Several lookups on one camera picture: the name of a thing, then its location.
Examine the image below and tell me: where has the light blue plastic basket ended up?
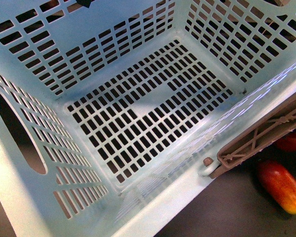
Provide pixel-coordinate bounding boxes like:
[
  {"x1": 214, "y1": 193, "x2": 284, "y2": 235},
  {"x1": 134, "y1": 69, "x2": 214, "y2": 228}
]
[{"x1": 0, "y1": 0, "x2": 296, "y2": 237}]

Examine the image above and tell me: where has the red yellow mango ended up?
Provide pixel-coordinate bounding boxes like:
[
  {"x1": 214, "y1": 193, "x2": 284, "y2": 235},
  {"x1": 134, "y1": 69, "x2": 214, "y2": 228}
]
[{"x1": 257, "y1": 160, "x2": 296, "y2": 215}]

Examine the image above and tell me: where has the brown basket handle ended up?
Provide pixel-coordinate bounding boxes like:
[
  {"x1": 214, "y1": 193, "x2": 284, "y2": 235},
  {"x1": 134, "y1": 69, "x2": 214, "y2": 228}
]
[{"x1": 209, "y1": 93, "x2": 296, "y2": 179}]

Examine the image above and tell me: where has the red fruit behind handle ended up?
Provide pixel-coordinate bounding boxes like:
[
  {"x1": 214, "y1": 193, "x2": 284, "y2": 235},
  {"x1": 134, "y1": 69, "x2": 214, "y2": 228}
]
[{"x1": 274, "y1": 131, "x2": 296, "y2": 152}]

